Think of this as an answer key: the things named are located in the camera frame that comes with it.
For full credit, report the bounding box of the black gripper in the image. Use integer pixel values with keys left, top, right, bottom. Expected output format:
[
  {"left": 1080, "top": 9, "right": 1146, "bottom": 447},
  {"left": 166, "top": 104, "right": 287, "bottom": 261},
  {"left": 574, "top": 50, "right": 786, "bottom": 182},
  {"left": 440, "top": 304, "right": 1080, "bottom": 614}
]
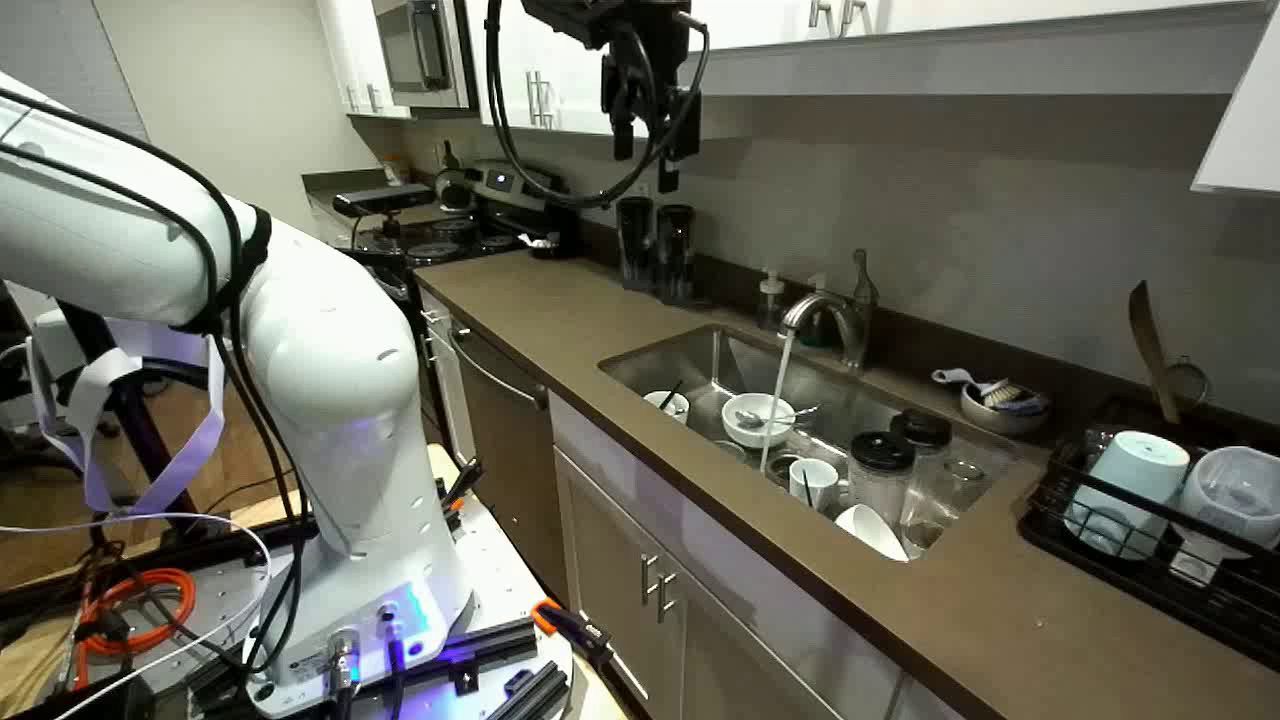
[{"left": 596, "top": 9, "right": 702, "bottom": 197}]

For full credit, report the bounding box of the orange cable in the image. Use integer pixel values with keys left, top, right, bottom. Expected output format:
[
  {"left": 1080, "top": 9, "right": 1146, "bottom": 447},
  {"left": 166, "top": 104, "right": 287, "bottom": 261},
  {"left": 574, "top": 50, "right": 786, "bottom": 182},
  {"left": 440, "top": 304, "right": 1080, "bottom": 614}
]
[{"left": 70, "top": 562, "right": 204, "bottom": 691}]

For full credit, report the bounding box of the clear glass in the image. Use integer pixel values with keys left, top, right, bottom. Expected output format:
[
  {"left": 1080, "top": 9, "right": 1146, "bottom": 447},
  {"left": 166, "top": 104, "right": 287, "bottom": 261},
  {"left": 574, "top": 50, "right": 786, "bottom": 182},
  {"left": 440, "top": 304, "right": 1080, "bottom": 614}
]
[{"left": 902, "top": 453, "right": 998, "bottom": 551}]

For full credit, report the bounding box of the white brush holder bowl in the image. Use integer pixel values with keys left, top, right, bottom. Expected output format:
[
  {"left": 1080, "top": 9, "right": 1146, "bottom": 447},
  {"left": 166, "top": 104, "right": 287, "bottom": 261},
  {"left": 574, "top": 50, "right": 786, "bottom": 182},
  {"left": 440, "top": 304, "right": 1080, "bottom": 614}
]
[{"left": 956, "top": 374, "right": 1055, "bottom": 438}]

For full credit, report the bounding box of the brown dishwasher panel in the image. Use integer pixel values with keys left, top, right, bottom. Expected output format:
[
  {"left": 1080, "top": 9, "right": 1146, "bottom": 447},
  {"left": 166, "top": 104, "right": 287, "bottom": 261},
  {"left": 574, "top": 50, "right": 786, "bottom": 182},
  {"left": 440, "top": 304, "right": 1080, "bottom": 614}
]
[{"left": 452, "top": 313, "right": 574, "bottom": 605}]

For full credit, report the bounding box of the dark metal ladle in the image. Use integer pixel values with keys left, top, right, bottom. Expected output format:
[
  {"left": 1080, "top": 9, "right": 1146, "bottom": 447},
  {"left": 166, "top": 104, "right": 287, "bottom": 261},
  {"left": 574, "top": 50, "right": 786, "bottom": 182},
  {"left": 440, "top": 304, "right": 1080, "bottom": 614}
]
[{"left": 1160, "top": 354, "right": 1216, "bottom": 416}]

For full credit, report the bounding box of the black clamp bar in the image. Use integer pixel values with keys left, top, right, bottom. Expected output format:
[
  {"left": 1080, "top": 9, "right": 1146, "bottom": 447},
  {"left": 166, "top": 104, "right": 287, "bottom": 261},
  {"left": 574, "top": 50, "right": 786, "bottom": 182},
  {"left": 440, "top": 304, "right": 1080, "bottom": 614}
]
[{"left": 434, "top": 614, "right": 576, "bottom": 720}]

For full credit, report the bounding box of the stainless steel sink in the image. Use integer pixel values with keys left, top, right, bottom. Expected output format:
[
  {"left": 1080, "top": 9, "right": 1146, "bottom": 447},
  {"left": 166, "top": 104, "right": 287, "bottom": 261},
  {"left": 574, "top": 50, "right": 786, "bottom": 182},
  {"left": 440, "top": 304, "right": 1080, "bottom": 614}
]
[{"left": 596, "top": 321, "right": 1021, "bottom": 568}]

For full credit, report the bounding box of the microwave oven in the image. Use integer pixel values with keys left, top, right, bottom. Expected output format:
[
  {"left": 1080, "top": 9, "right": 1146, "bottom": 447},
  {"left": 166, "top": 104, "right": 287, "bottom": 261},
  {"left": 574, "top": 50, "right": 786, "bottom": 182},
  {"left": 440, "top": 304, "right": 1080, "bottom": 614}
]
[{"left": 369, "top": 0, "right": 477, "bottom": 110}]

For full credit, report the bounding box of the teal cup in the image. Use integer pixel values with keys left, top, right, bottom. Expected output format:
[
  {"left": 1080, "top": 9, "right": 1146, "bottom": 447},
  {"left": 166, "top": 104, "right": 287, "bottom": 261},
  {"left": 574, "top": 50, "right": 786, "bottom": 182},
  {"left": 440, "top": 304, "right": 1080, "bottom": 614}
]
[{"left": 1061, "top": 426, "right": 1195, "bottom": 562}]

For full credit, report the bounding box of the small white cup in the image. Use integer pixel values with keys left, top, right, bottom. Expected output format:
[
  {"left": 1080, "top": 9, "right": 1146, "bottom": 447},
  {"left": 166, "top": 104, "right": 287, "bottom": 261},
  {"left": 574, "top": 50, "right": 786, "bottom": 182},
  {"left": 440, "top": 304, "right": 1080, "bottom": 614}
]
[{"left": 640, "top": 385, "right": 698, "bottom": 426}]

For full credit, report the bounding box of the white plate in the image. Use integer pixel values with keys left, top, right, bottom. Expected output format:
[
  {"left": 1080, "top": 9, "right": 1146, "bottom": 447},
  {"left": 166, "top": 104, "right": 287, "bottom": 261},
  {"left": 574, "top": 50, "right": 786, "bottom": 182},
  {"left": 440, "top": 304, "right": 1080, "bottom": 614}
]
[{"left": 831, "top": 499, "right": 915, "bottom": 562}]

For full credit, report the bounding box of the robot mounting table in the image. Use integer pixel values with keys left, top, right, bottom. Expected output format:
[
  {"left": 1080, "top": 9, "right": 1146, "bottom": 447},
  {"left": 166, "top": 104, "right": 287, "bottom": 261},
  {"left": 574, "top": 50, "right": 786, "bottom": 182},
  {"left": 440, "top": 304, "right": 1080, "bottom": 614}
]
[{"left": 134, "top": 443, "right": 632, "bottom": 720}]

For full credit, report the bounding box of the white mug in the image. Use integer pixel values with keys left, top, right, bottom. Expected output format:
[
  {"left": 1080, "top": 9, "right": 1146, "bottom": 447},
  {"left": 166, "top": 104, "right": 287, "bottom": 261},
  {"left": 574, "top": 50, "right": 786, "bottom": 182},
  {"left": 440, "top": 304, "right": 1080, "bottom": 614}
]
[{"left": 786, "top": 453, "right": 844, "bottom": 513}]

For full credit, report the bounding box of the chrome kitchen faucet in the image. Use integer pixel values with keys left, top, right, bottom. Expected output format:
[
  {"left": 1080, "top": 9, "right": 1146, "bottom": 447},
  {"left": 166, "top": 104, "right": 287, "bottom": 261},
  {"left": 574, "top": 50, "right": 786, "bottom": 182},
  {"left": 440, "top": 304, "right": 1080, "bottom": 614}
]
[{"left": 776, "top": 245, "right": 882, "bottom": 374}]

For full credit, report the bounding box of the white purple strap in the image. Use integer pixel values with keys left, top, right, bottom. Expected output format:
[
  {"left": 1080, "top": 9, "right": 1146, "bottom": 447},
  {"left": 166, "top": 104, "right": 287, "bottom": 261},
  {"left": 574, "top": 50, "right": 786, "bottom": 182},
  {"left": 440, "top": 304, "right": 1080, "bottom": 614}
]
[{"left": 22, "top": 313, "right": 232, "bottom": 523}]

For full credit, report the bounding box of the grey sink base cabinet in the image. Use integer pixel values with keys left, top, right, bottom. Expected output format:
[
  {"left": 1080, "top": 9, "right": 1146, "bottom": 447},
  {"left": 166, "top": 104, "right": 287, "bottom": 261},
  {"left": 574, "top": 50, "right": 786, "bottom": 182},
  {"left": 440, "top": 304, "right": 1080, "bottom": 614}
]
[{"left": 546, "top": 391, "right": 973, "bottom": 720}]

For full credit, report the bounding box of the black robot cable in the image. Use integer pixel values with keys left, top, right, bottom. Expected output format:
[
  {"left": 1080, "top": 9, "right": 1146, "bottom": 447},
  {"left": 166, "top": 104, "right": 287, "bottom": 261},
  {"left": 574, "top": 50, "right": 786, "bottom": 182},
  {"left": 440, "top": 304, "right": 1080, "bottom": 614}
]
[{"left": 0, "top": 0, "right": 711, "bottom": 682}]

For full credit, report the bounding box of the blue white dish brush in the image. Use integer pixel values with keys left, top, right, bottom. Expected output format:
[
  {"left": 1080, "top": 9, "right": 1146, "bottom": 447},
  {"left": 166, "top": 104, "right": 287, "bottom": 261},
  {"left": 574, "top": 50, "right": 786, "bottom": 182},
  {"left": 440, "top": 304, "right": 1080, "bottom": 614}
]
[{"left": 930, "top": 365, "right": 1018, "bottom": 409}]

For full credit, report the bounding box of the long white upper cabinet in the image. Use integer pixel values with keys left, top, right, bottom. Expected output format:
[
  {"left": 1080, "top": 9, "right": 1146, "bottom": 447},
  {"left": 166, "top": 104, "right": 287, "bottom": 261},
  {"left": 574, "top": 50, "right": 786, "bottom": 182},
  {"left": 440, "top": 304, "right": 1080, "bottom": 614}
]
[{"left": 465, "top": 0, "right": 1280, "bottom": 135}]

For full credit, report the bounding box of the black dish rack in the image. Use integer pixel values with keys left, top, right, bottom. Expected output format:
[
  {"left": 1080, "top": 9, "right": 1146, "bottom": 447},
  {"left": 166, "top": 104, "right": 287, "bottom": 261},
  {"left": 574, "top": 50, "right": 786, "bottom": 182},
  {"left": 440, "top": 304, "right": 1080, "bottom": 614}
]
[{"left": 1018, "top": 421, "right": 1280, "bottom": 670}]

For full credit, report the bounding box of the black stove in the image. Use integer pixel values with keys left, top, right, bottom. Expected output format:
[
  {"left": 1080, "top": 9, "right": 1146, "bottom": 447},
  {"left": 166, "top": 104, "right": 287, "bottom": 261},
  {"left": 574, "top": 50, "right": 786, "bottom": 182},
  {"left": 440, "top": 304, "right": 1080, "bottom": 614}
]
[{"left": 331, "top": 135, "right": 586, "bottom": 290}]

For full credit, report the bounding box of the narrow white upper cabinet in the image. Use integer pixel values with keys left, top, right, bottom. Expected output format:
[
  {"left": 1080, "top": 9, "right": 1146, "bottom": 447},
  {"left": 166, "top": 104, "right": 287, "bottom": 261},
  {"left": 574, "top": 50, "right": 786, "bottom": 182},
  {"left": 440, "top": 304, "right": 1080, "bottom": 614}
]
[{"left": 313, "top": 0, "right": 416, "bottom": 124}]

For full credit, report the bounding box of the window blind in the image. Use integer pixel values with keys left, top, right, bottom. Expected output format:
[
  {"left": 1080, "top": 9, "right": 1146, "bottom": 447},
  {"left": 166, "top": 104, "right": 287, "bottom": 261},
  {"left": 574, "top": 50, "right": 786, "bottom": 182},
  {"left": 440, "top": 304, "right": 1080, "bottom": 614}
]
[{"left": 0, "top": 0, "right": 154, "bottom": 135}]

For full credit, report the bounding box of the white plastic container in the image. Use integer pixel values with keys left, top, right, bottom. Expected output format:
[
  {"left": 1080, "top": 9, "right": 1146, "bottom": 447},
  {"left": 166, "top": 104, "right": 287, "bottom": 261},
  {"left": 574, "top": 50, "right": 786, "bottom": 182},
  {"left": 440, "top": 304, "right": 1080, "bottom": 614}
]
[{"left": 1176, "top": 438, "right": 1280, "bottom": 551}]

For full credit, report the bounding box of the orange black hand tool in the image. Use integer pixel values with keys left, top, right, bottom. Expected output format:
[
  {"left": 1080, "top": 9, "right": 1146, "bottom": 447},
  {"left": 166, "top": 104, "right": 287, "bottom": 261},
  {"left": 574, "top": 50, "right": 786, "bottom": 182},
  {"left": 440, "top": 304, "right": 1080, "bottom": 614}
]
[{"left": 527, "top": 597, "right": 622, "bottom": 670}]

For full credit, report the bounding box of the large metal spoon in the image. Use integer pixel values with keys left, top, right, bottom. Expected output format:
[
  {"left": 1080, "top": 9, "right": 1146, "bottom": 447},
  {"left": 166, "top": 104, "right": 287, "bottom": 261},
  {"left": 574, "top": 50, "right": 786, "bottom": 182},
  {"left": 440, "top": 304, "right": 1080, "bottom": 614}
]
[{"left": 737, "top": 401, "right": 820, "bottom": 430}]

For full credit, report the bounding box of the wooden spatula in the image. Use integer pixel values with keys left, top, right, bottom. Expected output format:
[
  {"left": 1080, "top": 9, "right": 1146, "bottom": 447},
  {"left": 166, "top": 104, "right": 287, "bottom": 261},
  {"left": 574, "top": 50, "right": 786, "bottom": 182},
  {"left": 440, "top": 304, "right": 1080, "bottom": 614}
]
[{"left": 1125, "top": 277, "right": 1185, "bottom": 426}]

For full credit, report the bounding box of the glass jar in sink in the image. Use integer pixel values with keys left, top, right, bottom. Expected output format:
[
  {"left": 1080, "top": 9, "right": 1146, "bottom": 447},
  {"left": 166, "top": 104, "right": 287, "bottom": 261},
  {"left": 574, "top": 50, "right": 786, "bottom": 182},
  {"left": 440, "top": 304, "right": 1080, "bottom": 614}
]
[{"left": 849, "top": 426, "right": 921, "bottom": 523}]

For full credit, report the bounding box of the blender cup black lid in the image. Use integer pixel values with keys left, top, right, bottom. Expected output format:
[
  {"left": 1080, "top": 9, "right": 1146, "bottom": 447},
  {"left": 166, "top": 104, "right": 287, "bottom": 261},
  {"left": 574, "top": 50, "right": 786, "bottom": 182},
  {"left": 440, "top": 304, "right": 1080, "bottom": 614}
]
[{"left": 888, "top": 405, "right": 956, "bottom": 457}]

